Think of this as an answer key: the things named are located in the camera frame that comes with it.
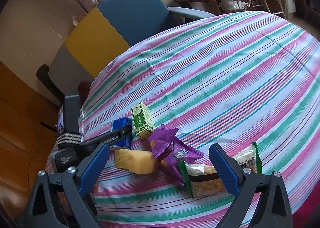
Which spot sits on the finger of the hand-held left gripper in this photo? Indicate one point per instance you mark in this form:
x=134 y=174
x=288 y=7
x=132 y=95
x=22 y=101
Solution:
x=110 y=138

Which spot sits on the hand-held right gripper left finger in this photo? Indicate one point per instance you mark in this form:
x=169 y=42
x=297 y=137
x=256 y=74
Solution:
x=93 y=168

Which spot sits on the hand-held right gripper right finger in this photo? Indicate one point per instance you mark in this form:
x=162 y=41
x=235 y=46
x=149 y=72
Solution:
x=226 y=170

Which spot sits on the blue packet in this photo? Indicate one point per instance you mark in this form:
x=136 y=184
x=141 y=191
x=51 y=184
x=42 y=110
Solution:
x=120 y=123

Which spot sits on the green-edged clear cake packet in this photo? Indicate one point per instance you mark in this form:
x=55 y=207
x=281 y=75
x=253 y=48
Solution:
x=202 y=180

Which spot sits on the yellow sponge cake block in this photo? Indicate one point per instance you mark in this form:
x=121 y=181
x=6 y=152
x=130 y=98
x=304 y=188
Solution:
x=136 y=161

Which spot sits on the green white carton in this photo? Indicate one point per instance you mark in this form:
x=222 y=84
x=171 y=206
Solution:
x=142 y=120

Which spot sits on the purple snack packet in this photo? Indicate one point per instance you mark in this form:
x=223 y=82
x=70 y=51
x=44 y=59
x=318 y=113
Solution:
x=180 y=160
x=161 y=140

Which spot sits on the red-brown cushion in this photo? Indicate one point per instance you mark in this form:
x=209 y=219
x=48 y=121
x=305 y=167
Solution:
x=84 y=94

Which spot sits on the wooden wardrobe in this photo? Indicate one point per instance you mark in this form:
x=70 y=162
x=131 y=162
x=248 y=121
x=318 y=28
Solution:
x=22 y=130

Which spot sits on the striped pink green cloth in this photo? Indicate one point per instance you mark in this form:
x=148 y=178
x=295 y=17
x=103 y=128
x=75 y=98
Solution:
x=212 y=80

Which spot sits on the red cloth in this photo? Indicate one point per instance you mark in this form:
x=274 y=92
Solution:
x=308 y=215

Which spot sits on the grey yellow blue sofa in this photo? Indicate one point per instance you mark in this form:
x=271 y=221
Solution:
x=130 y=15

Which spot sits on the white bag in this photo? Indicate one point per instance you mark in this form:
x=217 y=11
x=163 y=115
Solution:
x=235 y=4

